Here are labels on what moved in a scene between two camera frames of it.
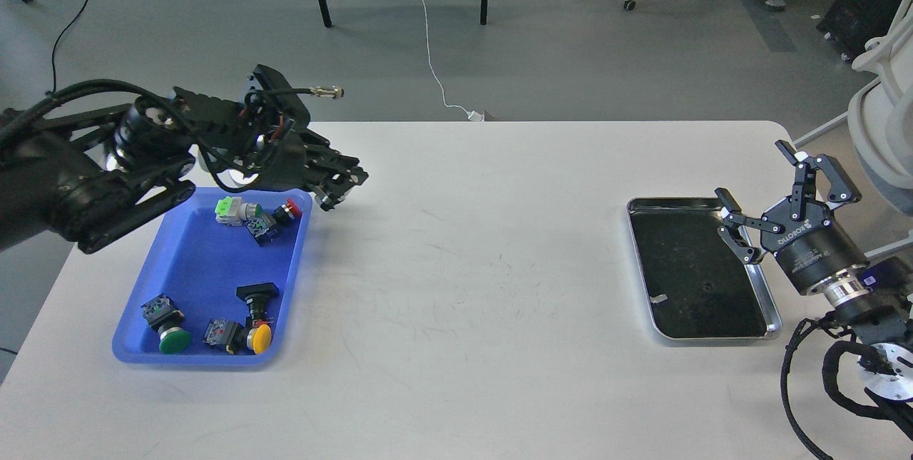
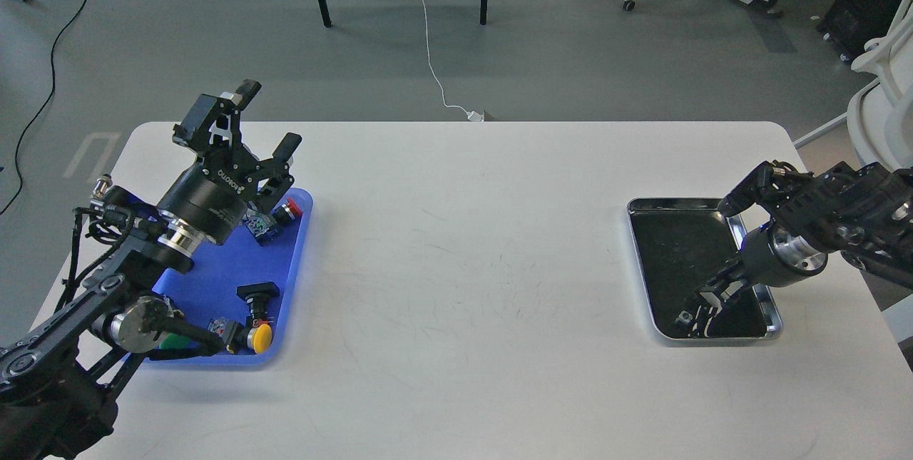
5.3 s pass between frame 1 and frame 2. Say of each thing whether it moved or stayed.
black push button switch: stayed
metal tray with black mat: stayed
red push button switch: stayed
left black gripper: moved
